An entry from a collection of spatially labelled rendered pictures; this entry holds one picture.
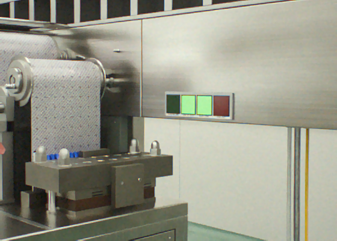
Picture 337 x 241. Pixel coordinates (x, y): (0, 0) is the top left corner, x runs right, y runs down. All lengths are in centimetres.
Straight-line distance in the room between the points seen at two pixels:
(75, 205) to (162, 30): 56
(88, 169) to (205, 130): 324
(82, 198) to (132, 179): 15
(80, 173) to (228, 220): 322
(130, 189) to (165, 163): 16
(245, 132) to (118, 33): 271
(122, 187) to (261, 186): 289
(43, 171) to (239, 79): 56
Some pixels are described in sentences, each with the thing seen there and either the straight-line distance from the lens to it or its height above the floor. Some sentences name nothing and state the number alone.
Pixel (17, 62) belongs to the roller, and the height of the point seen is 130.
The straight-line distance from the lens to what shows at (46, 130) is 159.
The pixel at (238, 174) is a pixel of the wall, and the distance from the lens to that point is 445.
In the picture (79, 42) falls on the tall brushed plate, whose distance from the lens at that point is 194.
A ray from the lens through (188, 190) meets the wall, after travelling 484.
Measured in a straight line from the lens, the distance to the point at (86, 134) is 167.
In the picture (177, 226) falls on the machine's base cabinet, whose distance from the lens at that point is 161.
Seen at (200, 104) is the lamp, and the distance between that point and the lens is 150.
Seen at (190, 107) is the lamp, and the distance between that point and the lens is 152.
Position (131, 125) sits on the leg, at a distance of 197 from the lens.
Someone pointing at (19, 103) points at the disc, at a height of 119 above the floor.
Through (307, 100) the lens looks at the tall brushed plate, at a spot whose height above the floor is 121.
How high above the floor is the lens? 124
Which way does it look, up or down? 3 degrees down
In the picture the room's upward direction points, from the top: straight up
